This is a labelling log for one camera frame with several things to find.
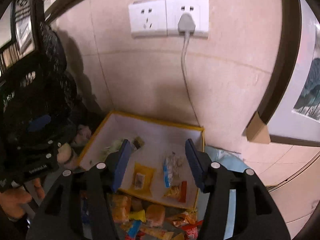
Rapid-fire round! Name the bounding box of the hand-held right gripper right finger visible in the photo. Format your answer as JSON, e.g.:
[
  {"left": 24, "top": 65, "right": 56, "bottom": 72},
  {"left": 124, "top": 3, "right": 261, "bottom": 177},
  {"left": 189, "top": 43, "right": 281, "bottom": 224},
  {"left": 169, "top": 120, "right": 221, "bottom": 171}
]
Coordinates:
[{"left": 185, "top": 139, "right": 292, "bottom": 240}]

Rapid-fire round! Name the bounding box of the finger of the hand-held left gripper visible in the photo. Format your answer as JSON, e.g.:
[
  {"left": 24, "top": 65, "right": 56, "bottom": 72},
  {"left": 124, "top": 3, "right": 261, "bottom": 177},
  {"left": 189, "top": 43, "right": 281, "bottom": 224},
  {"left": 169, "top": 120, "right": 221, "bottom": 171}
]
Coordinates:
[{"left": 26, "top": 115, "right": 63, "bottom": 161}]

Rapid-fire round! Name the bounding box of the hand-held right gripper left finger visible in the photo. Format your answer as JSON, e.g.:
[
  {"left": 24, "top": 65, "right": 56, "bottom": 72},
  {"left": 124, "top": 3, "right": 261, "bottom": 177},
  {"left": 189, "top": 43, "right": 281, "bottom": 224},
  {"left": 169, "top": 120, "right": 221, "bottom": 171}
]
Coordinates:
[{"left": 26, "top": 139, "right": 134, "bottom": 240}]

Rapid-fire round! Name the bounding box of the pale green snack packet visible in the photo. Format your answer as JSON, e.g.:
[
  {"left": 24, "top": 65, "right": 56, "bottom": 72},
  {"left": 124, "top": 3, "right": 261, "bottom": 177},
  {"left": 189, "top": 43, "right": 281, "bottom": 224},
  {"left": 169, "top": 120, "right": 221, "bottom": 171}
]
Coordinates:
[{"left": 100, "top": 139, "right": 125, "bottom": 161}]

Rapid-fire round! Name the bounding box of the yellow snack packet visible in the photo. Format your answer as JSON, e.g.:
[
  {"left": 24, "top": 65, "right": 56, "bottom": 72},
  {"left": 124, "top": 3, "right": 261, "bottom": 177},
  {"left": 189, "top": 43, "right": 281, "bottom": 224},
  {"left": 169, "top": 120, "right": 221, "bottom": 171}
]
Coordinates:
[{"left": 131, "top": 162, "right": 155, "bottom": 198}]

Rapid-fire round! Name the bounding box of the blue white snack packet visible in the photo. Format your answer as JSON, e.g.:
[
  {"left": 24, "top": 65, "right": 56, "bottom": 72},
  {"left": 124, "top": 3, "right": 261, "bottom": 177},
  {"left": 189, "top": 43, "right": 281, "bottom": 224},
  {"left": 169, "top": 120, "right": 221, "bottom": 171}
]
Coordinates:
[{"left": 162, "top": 152, "right": 186, "bottom": 188}]

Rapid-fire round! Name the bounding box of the small dark snack packet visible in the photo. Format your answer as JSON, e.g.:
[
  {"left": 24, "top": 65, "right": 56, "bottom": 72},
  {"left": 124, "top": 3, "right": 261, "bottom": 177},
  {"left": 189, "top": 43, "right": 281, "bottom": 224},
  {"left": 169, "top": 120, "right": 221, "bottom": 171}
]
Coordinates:
[{"left": 131, "top": 136, "right": 145, "bottom": 151}]

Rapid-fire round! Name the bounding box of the orange chip packet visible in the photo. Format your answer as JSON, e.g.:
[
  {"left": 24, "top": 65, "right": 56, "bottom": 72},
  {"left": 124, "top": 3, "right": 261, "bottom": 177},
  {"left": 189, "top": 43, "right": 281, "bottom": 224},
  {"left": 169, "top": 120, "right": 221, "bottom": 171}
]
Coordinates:
[{"left": 163, "top": 181, "right": 188, "bottom": 203}]

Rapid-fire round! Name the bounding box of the yellow cardboard box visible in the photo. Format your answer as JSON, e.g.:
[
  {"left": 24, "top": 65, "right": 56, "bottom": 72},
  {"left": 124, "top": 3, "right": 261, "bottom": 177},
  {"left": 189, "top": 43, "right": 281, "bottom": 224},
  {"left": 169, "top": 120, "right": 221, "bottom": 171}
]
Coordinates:
[{"left": 79, "top": 110, "right": 205, "bottom": 210}]

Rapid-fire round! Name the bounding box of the pile of mixed snacks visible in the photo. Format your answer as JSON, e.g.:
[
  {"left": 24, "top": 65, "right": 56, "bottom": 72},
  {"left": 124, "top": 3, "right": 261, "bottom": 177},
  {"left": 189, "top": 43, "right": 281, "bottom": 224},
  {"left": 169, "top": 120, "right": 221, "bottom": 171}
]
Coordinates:
[{"left": 80, "top": 190, "right": 205, "bottom": 240}]

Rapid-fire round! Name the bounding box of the person's left forearm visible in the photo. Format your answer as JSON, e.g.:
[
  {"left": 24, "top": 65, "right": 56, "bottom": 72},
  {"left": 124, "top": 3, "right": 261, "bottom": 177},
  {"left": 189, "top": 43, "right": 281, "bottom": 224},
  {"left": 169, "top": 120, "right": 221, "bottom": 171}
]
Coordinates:
[{"left": 0, "top": 211, "right": 29, "bottom": 240}]

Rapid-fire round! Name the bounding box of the person's left hand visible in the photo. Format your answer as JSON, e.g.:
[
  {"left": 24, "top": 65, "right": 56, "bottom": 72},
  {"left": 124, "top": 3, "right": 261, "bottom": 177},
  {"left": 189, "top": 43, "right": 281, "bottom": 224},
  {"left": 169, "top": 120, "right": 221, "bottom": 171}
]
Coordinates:
[{"left": 0, "top": 179, "right": 46, "bottom": 220}]

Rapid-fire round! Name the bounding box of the glass jar with cream lid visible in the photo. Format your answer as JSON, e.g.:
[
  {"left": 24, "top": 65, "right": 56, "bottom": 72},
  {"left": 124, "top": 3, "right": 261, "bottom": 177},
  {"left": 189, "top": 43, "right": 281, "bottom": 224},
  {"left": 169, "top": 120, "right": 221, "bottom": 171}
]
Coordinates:
[{"left": 56, "top": 142, "right": 78, "bottom": 167}]

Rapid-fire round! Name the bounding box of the light blue cloth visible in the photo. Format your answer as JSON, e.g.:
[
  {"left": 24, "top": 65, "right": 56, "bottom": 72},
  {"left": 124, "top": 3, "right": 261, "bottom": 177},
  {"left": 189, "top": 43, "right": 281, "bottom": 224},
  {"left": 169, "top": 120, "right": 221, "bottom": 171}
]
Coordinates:
[{"left": 45, "top": 145, "right": 254, "bottom": 240}]

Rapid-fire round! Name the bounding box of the brown cardboard piece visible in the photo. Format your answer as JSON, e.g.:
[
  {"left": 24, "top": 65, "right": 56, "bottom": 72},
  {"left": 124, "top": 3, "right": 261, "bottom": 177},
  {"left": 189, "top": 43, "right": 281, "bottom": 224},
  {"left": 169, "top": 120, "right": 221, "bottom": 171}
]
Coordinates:
[{"left": 246, "top": 111, "right": 271, "bottom": 144}]

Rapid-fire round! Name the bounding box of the dark carved wooden furniture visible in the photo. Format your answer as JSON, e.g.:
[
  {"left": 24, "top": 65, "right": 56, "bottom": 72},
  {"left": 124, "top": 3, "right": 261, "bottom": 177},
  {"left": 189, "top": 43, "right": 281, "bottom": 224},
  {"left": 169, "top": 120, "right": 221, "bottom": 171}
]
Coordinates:
[{"left": 0, "top": 0, "right": 100, "bottom": 130}]

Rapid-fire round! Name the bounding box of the dark brown wall frame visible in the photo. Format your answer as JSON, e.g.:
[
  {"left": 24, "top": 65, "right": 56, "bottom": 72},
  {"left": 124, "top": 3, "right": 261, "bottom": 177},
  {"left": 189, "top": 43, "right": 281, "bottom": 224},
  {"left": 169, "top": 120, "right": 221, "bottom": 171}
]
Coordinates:
[{"left": 44, "top": 0, "right": 110, "bottom": 20}]

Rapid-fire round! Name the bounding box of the dark framed wall painting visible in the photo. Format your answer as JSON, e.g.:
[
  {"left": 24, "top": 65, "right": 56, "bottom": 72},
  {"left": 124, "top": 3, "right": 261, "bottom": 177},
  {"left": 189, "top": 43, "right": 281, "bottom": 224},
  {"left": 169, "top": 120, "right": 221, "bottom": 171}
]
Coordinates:
[{"left": 257, "top": 0, "right": 320, "bottom": 147}]

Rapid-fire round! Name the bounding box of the grey power plug with cable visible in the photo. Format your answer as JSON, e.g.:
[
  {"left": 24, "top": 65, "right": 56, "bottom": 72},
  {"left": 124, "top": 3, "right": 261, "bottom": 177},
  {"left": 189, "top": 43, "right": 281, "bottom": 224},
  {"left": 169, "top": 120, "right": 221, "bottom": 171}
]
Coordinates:
[{"left": 177, "top": 12, "right": 203, "bottom": 128}]

